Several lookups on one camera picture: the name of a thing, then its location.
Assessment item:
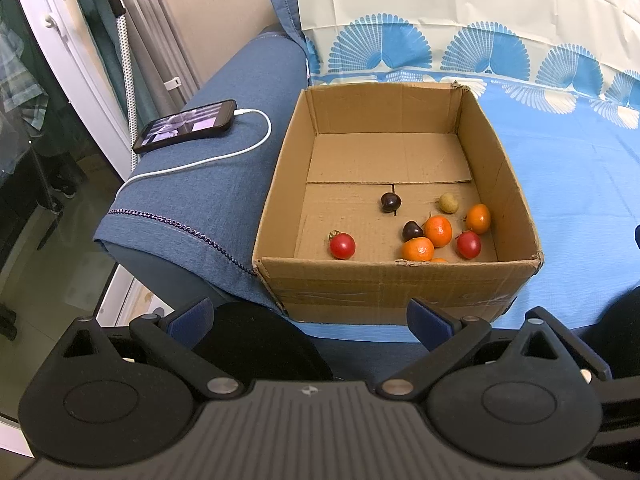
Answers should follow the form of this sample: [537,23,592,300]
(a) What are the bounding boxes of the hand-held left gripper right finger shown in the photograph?
[376,297,571,401]

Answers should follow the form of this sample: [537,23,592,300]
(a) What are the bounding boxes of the white door frame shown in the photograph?
[25,0,137,181]

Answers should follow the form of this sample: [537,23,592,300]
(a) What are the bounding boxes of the red cherry tomato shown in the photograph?
[456,230,482,260]

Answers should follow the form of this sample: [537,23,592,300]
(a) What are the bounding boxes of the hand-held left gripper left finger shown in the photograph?
[47,296,246,401]

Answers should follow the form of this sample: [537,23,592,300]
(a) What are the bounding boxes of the red tomato with green stem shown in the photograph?
[328,230,357,260]

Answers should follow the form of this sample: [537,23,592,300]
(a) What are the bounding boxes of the teal cloth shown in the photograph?
[75,0,131,127]

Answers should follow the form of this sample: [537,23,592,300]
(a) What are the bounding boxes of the black and white braided cord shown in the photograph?
[116,15,139,172]

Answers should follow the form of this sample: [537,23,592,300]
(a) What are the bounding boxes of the brown cardboard box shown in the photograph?
[251,82,544,326]

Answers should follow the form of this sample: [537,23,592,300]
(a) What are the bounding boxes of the white charging cable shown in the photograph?
[115,107,272,202]

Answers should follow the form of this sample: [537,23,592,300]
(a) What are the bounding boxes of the grey curtain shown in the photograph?
[117,0,201,111]

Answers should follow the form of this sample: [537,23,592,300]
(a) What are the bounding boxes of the black smartphone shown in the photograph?
[132,100,237,155]

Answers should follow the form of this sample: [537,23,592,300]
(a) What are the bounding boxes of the dark shoes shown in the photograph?
[50,170,79,199]

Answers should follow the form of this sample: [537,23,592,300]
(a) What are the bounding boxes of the blue fan-print sheet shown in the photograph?
[290,0,640,343]

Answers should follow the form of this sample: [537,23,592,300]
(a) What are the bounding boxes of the blue fabric sofa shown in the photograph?
[92,0,321,321]

